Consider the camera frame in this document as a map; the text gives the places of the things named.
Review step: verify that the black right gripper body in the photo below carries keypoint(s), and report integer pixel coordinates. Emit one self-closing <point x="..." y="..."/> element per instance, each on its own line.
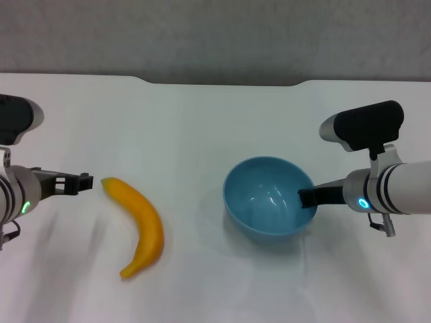
<point x="335" y="193"/>

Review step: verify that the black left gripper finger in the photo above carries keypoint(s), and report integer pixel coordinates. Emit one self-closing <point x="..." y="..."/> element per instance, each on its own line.
<point x="84" y="183"/>
<point x="85" y="174"/>

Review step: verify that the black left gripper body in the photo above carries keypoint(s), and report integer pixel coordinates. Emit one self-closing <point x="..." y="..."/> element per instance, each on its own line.
<point x="48" y="183"/>

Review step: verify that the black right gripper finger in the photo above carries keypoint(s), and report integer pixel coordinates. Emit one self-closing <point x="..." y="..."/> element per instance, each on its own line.
<point x="311" y="198"/>

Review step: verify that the blue plastic bowl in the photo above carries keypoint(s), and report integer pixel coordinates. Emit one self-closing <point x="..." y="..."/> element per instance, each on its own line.
<point x="266" y="222"/>

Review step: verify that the yellow banana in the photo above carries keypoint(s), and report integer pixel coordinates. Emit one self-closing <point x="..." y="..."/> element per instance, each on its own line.
<point x="148" y="215"/>

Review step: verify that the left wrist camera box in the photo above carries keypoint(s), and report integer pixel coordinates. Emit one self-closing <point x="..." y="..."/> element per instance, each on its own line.
<point x="13" y="117"/>

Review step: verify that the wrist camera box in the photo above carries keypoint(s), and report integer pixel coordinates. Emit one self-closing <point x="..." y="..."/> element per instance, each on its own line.
<point x="13" y="117"/>
<point x="367" y="124"/>

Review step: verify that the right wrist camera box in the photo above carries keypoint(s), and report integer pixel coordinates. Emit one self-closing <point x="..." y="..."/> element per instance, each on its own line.
<point x="367" y="124"/>

